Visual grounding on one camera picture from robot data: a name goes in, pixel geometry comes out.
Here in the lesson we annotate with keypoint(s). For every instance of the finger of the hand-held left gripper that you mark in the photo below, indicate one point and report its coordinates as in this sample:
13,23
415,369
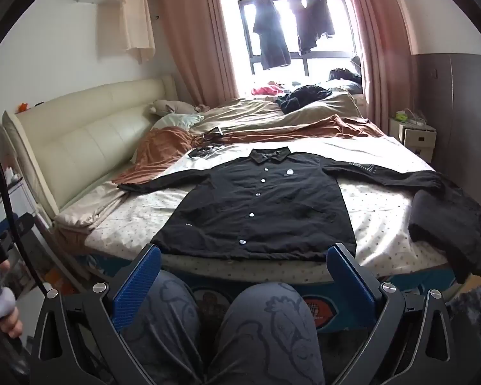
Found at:
26,226

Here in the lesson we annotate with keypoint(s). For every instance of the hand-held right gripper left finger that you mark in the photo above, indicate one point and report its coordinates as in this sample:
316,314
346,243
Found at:
138,288

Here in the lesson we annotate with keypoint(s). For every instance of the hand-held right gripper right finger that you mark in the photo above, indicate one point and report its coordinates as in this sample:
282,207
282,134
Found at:
350,284

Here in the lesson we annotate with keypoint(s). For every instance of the black button jacket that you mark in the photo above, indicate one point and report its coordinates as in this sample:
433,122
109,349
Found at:
264,208

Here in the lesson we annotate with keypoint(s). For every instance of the black clothes pile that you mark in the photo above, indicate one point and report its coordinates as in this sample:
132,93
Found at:
300,98

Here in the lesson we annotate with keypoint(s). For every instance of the pink clothes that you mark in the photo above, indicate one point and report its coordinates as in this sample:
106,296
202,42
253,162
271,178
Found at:
264,89

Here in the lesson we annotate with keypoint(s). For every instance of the person's left hand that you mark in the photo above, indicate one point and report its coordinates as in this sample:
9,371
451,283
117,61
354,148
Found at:
9,323

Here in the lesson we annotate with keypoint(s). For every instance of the orange box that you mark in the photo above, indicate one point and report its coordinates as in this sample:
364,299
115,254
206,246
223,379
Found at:
58,278

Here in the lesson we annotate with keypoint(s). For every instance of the cream bed pad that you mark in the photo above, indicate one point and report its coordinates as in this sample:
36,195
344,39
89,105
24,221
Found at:
92,208

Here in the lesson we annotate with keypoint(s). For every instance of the floral white bed sheet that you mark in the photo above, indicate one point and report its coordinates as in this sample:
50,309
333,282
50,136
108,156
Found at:
152,204

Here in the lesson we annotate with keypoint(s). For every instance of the person's right leg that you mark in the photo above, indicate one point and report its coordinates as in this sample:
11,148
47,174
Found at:
264,337

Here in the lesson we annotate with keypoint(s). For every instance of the cream leather headboard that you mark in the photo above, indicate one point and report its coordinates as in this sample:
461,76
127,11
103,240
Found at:
84,128

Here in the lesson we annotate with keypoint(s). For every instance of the dark grey garment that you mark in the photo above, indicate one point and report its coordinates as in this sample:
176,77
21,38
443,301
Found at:
449,220

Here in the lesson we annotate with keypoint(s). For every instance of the small orange toy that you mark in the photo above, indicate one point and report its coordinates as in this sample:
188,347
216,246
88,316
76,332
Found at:
23,107

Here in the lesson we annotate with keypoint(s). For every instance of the dark shaggy rug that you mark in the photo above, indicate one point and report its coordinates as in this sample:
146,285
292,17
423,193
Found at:
471,313

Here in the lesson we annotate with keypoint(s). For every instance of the orange-brown blanket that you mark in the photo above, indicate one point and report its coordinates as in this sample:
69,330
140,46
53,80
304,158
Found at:
164,148

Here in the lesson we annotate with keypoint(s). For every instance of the white nightstand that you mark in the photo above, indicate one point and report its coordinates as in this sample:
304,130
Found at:
415,140

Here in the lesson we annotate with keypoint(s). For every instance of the pale pillow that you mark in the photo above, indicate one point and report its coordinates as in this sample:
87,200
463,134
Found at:
180,121

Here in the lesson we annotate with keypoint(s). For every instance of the green packet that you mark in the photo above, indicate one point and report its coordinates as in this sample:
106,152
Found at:
401,116

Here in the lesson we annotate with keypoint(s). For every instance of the beige plush toy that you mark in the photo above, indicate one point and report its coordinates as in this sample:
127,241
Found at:
172,107

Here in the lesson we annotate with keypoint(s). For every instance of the beige duvet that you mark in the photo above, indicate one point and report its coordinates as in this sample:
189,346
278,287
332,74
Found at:
244,112

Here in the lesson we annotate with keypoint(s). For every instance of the beige hanging cloth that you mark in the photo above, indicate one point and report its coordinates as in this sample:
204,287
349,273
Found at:
124,28

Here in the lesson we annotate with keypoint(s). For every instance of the dark framed window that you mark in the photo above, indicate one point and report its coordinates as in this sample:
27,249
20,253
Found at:
328,64

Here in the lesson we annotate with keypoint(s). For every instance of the pink curtain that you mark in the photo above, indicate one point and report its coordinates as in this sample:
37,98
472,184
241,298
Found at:
378,48
188,28

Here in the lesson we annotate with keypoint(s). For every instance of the dark hanging garment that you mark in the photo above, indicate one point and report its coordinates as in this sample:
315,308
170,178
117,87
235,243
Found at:
270,36
310,24

